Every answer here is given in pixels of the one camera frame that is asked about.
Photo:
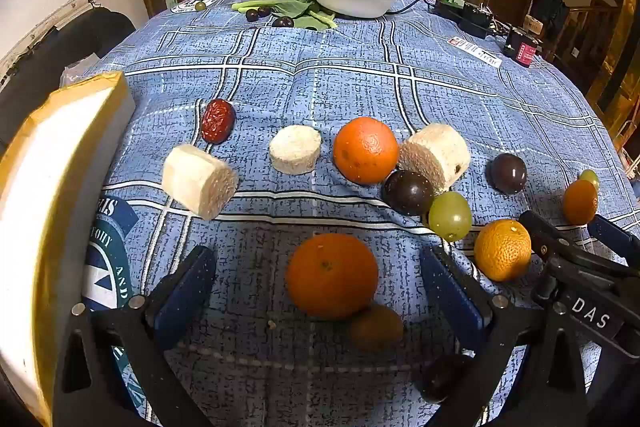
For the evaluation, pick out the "red date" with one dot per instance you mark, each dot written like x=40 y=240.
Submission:
x=218 y=121

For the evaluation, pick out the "yellow and white box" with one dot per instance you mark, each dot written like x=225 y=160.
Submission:
x=45 y=187

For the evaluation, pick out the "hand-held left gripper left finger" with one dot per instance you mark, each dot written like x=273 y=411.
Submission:
x=185 y=292

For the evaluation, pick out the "leafy green vegetable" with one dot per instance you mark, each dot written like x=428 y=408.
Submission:
x=300 y=9

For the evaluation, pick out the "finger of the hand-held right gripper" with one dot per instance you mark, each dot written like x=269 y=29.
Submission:
x=545 y=232
x=614 y=236

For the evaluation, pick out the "black power strip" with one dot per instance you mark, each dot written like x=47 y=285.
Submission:
x=465 y=17

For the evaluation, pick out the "clear plastic bag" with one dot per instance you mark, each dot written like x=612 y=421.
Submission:
x=77 y=69

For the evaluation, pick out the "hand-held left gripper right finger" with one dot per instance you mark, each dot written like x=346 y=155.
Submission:
x=450 y=292

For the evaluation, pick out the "small kumquat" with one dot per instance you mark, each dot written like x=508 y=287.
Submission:
x=376 y=328

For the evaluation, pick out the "dark plum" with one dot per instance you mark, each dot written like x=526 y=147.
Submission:
x=408 y=192
x=442 y=377
x=508 y=173

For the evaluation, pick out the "black device with red label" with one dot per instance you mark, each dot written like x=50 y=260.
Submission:
x=522 y=49

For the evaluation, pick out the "black bag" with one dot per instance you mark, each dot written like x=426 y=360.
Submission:
x=550 y=14

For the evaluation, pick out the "blue plaid tablecloth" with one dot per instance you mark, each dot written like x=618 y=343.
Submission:
x=350 y=72

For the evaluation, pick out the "black sofa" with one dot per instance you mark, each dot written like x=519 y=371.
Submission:
x=60 y=42

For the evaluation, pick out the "white label card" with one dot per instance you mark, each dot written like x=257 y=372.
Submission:
x=475 y=51

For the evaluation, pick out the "small dark grape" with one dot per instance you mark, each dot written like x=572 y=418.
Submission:
x=252 y=15
x=264 y=11
x=283 y=22

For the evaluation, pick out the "orange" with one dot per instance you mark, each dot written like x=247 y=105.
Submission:
x=502 y=249
x=331 y=276
x=366 y=150
x=580 y=202

